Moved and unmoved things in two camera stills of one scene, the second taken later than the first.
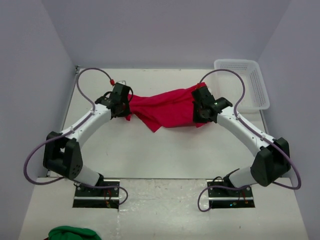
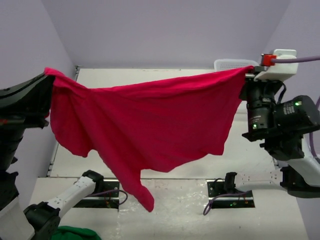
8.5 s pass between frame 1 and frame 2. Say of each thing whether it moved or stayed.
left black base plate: stayed
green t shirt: stayed
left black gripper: moved
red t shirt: moved
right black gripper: moved
